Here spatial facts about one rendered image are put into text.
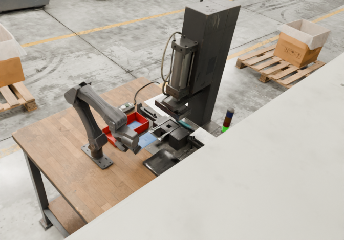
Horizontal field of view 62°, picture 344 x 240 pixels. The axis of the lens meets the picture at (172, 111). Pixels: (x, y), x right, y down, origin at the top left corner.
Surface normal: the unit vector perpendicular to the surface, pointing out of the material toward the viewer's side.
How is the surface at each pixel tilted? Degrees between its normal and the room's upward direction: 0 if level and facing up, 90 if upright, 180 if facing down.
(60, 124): 0
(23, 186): 0
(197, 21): 90
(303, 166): 0
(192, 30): 90
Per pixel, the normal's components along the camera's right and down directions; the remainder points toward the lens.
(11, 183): 0.11, -0.77
